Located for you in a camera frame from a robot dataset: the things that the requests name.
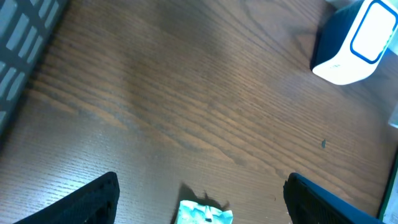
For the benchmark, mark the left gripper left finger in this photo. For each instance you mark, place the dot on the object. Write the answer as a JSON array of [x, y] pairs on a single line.
[[95, 202]]

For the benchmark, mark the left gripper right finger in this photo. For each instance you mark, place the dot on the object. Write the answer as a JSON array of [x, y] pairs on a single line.
[[307, 202]]

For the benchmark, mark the green white package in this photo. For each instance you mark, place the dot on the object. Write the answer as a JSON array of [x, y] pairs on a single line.
[[388, 209]]

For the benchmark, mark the light teal wipes packet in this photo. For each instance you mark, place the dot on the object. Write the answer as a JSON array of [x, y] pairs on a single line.
[[190, 212]]

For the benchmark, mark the white green carton box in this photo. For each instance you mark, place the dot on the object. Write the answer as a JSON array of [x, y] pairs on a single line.
[[393, 120]]

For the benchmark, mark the white barcode scanner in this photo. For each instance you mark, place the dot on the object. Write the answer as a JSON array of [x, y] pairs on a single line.
[[354, 39]]

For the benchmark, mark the grey plastic mesh basket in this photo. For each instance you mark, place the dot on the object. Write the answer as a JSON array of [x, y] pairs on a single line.
[[26, 26]]

